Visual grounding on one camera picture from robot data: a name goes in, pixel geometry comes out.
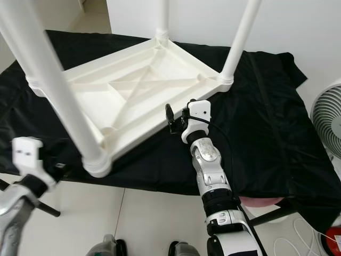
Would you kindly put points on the white plastic table top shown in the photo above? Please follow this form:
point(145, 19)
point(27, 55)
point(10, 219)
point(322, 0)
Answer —
point(154, 77)

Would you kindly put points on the white plastic table leg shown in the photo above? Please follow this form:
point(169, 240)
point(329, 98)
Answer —
point(32, 82)
point(53, 80)
point(162, 18)
point(241, 42)

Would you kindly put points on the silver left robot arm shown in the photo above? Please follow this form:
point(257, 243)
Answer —
point(13, 213)

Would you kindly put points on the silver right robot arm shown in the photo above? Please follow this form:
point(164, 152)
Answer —
point(208, 160)

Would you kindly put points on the black metal table leg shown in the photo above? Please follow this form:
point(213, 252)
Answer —
point(50, 209)
point(272, 215)

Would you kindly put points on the grey left robot foot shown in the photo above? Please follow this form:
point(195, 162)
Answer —
point(106, 246)

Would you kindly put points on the grey robot foot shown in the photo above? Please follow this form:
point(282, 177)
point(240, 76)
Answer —
point(106, 246)
point(185, 249)

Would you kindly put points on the black tablecloth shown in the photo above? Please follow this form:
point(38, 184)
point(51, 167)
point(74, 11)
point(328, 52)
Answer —
point(272, 144)

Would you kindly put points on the pink cloth bundle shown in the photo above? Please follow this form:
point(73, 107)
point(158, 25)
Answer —
point(261, 201)

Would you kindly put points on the grey right robot foot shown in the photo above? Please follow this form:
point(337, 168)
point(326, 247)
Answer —
point(185, 249)

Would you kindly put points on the white round fan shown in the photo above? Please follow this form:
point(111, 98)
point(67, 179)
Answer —
point(327, 120)

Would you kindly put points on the red object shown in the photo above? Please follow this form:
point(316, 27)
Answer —
point(334, 236)

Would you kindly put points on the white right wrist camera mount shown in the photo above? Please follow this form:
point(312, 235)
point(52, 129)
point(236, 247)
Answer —
point(200, 109)

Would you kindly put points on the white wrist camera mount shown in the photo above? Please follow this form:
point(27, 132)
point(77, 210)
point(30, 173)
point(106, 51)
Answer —
point(200, 109)
point(26, 154)

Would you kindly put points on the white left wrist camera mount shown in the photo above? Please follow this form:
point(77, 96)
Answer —
point(26, 154)

